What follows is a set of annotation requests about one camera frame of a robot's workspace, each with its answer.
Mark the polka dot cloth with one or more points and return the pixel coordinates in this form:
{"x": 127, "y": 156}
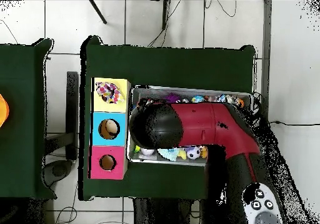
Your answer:
{"x": 110, "y": 92}

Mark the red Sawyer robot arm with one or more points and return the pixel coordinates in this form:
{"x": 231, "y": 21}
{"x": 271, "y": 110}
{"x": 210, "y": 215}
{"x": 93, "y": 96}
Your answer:
{"x": 200, "y": 124}

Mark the silver mesh bin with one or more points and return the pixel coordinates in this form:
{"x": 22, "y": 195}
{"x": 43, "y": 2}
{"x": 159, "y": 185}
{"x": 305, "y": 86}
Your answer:
{"x": 162, "y": 90}

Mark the wooden box with three holes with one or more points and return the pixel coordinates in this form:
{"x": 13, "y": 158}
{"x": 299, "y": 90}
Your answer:
{"x": 120, "y": 139}

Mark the purple spiky toy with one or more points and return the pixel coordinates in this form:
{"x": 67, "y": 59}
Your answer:
{"x": 172, "y": 98}

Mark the white baseball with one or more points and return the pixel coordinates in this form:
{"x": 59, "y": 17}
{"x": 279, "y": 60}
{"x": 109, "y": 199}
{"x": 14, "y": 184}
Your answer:
{"x": 147, "y": 151}

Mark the light blue knitted cloth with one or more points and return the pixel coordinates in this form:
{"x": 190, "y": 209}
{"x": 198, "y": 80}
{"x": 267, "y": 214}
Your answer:
{"x": 170, "y": 154}

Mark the black and white soccer ball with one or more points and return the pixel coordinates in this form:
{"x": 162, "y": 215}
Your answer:
{"x": 193, "y": 153}

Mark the dark green table cloth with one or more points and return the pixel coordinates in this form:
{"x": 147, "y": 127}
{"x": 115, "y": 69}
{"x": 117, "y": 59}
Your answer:
{"x": 170, "y": 66}

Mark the black stand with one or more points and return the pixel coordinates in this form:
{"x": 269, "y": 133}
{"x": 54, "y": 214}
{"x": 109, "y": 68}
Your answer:
{"x": 72, "y": 96}

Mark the black tripod leg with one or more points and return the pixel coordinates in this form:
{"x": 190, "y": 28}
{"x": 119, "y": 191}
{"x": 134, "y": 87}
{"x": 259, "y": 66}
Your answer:
{"x": 165, "y": 13}
{"x": 98, "y": 12}

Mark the grey round floor base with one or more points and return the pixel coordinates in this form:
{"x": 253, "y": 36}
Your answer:
{"x": 58, "y": 170}

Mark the green covered side table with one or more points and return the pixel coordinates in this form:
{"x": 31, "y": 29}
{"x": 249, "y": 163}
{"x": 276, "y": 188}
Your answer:
{"x": 22, "y": 146}

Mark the orange object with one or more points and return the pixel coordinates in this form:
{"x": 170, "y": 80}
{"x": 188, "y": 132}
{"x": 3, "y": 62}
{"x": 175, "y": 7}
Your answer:
{"x": 3, "y": 111}

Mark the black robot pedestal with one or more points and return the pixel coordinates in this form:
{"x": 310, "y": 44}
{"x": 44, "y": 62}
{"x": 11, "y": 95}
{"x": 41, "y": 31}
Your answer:
{"x": 160, "y": 211}

